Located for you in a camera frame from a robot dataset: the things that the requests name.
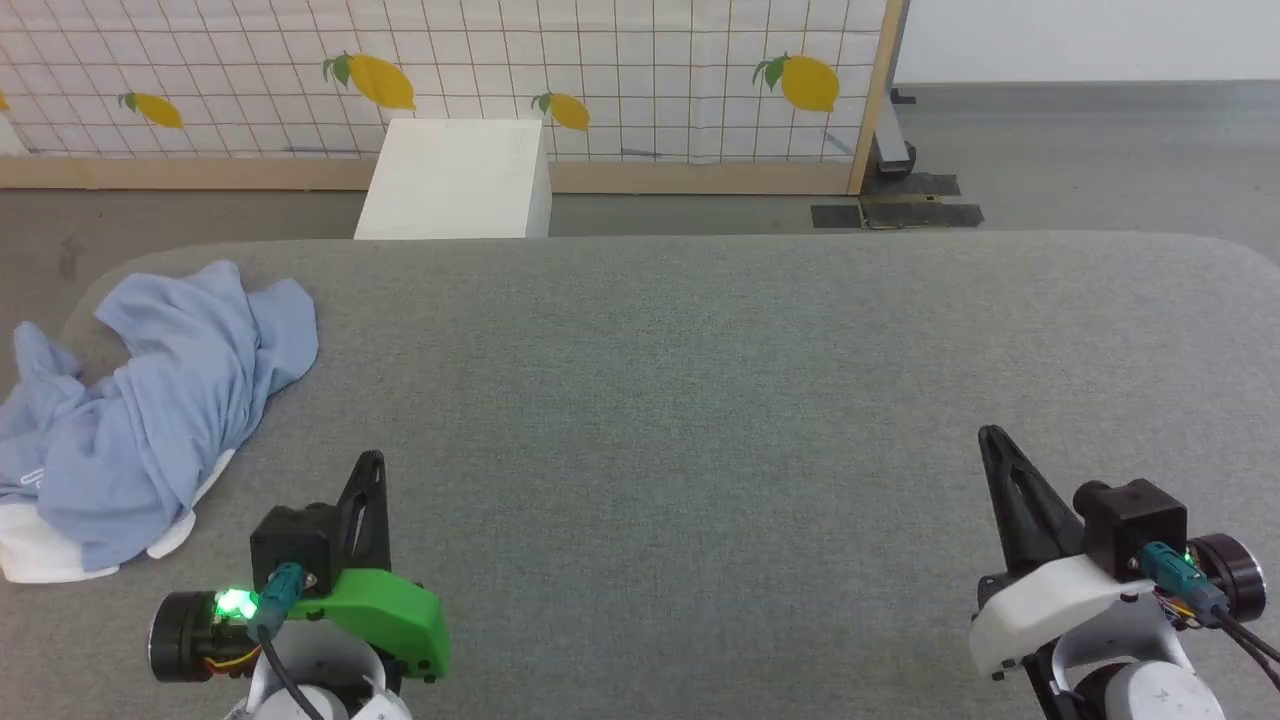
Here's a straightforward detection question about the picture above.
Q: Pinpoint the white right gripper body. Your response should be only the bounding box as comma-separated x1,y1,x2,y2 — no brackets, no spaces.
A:
967,555,1153,683

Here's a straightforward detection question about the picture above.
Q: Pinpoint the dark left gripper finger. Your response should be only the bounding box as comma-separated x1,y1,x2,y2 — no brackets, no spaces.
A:
334,450,392,574

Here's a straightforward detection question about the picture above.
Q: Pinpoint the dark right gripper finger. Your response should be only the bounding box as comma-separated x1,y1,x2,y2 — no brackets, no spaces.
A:
977,425,1090,577

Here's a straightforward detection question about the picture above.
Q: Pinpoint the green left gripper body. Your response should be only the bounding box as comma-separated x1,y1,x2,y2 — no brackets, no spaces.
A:
288,568,453,684

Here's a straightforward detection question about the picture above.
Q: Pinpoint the light blue and white garment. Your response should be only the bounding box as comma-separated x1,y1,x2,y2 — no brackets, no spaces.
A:
0,260,321,586

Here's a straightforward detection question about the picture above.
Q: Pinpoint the black right gripper motor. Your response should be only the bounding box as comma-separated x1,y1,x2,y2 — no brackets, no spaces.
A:
1188,534,1268,623

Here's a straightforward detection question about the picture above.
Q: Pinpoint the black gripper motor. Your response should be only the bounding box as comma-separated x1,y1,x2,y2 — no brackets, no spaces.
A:
1188,534,1268,623
149,590,219,683

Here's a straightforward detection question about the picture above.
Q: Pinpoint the black left gripper motor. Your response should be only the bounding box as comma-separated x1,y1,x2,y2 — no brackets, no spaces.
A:
149,590,219,683

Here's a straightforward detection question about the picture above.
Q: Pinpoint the black floor tape patch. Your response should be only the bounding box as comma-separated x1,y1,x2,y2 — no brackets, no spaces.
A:
810,202,986,231
862,173,962,199

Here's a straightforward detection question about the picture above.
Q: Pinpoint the white box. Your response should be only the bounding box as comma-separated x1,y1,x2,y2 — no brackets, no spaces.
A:
353,118,553,241

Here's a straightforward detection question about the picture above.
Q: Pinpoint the grey metal partition foot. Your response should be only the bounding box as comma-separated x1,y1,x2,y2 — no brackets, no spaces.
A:
868,88,917,181

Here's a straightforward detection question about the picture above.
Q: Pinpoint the lemon print partition screen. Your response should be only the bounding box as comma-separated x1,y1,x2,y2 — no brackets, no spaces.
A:
0,0,911,196

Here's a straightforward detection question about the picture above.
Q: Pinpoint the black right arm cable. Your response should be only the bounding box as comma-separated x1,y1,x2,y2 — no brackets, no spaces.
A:
1140,543,1280,691

